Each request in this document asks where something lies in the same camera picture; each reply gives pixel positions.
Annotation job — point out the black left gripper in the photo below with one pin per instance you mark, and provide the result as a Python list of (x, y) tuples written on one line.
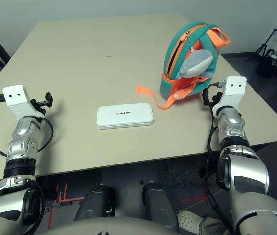
[(48, 100)]

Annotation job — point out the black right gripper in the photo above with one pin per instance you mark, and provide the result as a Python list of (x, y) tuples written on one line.
[(208, 99)]

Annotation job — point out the teal and orange backpack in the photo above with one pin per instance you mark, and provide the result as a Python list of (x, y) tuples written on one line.
[(177, 44)]

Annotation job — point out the white Unitree pencil case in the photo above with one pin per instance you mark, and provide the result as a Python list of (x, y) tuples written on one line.
[(125, 120)]

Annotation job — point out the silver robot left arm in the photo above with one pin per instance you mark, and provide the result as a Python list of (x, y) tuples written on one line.
[(21, 147)]

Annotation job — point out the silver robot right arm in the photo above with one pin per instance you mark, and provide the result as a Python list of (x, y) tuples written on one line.
[(241, 166)]

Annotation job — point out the black trash bin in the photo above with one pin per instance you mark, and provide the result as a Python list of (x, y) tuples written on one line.
[(268, 67)]

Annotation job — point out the black tripod stand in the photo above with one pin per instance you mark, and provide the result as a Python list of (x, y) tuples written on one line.
[(263, 47)]

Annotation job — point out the dark grey robot left leg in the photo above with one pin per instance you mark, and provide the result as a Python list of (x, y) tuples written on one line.
[(94, 203)]

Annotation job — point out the dark grey robot leg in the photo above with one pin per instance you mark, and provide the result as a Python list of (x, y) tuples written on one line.
[(159, 203), (94, 203)]

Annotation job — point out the dark grey robot right leg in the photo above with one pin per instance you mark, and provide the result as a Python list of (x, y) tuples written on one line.
[(159, 203)]

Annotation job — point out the white perforated bystander shoe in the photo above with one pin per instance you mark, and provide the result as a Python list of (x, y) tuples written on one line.
[(188, 220)]

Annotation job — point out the khaki bystander trouser leg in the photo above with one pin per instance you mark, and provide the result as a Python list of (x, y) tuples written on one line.
[(213, 226)]

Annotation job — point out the grey robot torso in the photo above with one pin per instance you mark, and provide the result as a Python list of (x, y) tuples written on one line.
[(109, 227)]

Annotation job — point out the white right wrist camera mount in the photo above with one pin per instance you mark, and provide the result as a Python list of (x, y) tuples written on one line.
[(234, 93)]

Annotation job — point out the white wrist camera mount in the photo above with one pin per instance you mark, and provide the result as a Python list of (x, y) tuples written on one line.
[(234, 93), (16, 98)]

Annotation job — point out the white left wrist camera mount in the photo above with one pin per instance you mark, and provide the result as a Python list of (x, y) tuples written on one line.
[(16, 98)]

